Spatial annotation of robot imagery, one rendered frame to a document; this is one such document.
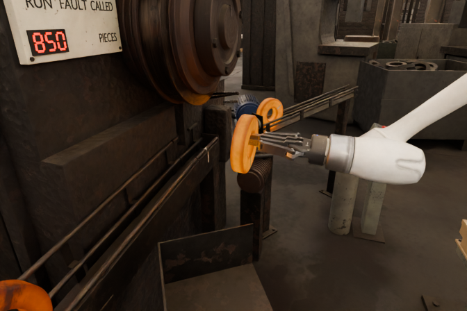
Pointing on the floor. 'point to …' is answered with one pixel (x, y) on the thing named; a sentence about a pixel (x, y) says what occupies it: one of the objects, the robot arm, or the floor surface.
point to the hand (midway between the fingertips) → (246, 137)
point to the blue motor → (245, 106)
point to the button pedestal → (370, 212)
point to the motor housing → (254, 199)
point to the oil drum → (363, 40)
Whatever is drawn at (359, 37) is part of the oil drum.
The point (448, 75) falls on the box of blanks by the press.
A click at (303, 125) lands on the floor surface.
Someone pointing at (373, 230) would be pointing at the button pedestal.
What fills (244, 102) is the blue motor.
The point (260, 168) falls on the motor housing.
